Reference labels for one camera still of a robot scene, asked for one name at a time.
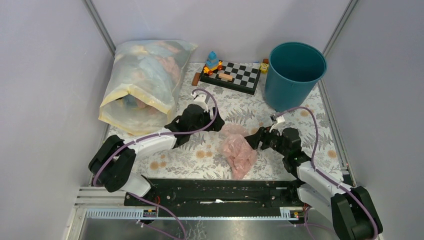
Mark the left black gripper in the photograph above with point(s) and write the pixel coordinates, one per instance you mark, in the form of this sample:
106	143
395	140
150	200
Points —
218	126

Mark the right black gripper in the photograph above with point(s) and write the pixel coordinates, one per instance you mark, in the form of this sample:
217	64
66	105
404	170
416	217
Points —
262	135

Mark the pink trash bag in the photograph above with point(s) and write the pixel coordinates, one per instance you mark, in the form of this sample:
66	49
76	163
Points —
240	156

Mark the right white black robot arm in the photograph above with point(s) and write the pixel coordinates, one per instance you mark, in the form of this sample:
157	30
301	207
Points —
324	179

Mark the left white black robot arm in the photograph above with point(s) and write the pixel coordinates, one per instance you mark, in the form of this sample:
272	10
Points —
112	165

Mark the teal plastic trash bin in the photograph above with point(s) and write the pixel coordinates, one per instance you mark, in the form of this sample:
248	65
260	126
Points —
294	70

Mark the reddish brown wooden block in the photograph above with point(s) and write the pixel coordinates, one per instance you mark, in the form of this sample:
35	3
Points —
196	79

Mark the floral patterned table mat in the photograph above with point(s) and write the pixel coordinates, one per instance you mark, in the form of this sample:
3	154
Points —
200	157

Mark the light wooden block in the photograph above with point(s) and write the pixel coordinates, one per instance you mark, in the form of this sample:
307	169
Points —
225	77

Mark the large translucent plastic bag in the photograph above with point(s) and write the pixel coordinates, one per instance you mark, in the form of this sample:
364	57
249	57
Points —
146	79

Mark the colourful toy block train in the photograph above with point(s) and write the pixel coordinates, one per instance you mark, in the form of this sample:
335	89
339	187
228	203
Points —
212	64

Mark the black white checkerboard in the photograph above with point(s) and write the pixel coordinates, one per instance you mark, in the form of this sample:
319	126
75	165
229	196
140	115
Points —
232	76

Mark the yellow toy figure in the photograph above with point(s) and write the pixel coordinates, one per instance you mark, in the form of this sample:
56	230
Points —
264	66

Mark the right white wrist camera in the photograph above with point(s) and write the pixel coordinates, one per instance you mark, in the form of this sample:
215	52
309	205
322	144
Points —
277	121

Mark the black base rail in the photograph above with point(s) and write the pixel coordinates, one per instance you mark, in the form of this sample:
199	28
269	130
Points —
213	198

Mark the aluminium frame rail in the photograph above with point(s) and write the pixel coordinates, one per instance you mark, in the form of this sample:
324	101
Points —
110	205

